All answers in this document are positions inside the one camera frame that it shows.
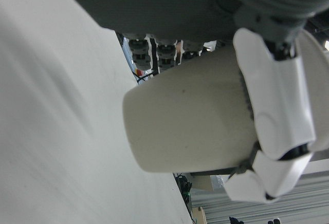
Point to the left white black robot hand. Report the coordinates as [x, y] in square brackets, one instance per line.
[277, 105]

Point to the smooth paper cup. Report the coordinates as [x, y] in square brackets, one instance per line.
[185, 121]

